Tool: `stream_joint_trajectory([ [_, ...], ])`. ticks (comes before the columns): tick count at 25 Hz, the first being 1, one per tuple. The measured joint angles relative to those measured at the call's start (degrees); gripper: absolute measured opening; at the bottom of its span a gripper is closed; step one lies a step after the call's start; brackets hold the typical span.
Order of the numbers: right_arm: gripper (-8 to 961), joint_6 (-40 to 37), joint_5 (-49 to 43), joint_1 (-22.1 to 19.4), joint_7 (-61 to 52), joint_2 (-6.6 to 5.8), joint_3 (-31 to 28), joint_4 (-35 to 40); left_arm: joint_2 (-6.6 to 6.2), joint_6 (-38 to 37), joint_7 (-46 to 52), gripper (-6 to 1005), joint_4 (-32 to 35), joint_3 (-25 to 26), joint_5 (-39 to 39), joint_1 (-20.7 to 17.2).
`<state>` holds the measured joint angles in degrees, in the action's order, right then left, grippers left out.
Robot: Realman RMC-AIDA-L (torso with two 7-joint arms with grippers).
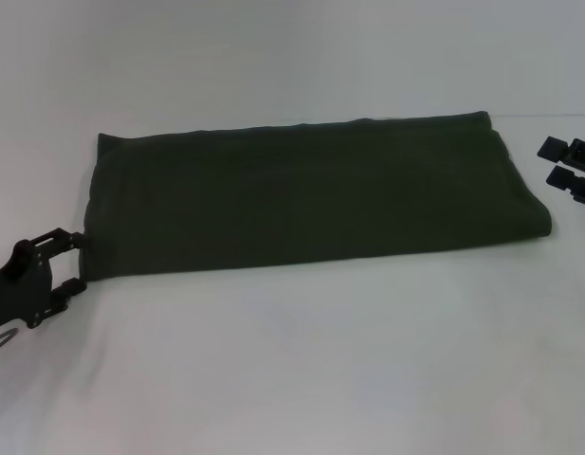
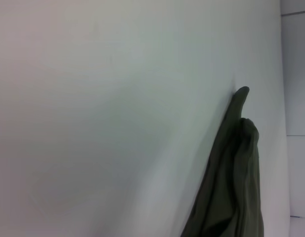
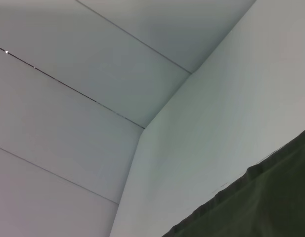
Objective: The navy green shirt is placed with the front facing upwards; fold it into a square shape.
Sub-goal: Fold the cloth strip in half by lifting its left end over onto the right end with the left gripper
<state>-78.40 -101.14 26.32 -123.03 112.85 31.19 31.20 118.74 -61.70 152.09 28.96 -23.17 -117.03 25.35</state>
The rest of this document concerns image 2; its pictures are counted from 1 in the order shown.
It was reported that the dark green FREE t-shirt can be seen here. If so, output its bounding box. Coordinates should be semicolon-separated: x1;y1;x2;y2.
179;86;265;237

